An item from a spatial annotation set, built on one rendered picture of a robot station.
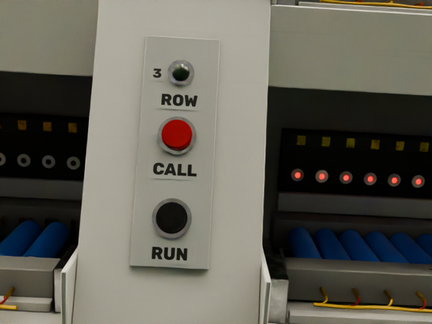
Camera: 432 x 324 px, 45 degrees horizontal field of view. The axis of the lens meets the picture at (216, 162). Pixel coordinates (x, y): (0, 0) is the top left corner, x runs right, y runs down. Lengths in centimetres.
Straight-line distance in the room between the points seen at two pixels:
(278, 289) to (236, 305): 5
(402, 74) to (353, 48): 3
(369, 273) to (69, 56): 22
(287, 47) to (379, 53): 5
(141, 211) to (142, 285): 4
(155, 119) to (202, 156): 3
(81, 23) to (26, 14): 3
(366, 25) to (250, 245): 14
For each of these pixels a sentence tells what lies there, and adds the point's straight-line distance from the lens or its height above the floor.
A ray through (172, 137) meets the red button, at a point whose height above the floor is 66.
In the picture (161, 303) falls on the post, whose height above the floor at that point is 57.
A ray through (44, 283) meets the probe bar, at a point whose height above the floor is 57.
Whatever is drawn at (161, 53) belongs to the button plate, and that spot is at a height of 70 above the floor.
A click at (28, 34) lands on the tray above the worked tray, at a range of 32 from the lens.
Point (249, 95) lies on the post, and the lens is 28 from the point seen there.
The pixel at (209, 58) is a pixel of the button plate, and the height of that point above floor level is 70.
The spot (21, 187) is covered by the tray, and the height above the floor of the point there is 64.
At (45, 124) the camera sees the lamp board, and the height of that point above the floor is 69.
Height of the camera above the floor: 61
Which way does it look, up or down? 8 degrees up
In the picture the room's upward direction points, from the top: 3 degrees clockwise
